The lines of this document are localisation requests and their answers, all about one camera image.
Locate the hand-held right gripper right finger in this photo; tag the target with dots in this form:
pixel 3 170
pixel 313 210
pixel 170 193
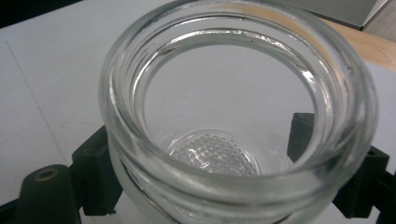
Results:
pixel 367 180

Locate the white panel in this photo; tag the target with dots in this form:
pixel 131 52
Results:
pixel 336 12

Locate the wooden table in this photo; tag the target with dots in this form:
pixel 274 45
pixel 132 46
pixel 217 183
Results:
pixel 373 46

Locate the clear glass jar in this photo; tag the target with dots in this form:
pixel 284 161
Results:
pixel 130 102

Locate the black curtain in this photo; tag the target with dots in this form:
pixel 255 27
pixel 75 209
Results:
pixel 25 9

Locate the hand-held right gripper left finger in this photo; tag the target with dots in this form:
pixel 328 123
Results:
pixel 95 174

